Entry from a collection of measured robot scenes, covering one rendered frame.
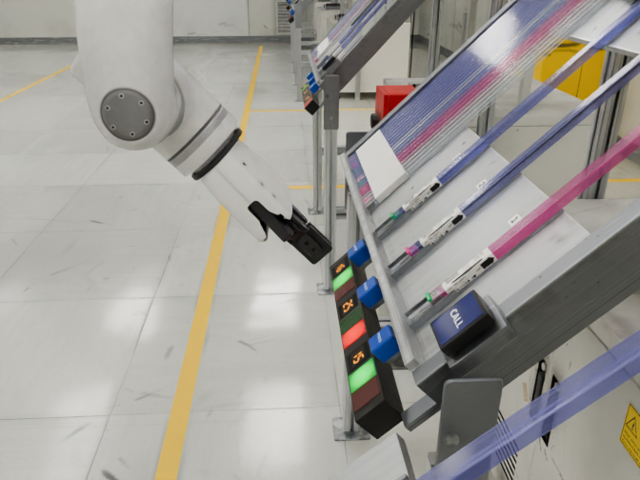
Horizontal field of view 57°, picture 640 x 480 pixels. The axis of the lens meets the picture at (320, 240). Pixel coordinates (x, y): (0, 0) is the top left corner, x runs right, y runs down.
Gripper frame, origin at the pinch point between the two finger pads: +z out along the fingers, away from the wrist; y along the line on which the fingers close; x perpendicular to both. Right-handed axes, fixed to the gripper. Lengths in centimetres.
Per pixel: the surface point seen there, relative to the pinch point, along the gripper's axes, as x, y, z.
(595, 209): 34, -43, 51
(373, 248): 3.9, -5.0, 8.0
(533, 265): 17.6, 16.0, 10.0
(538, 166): 40, -124, 80
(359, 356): -3.7, 7.9, 11.2
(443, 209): 13.7, -4.9, 10.0
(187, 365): -76, -81, 33
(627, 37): 42.9, -7.8, 9.6
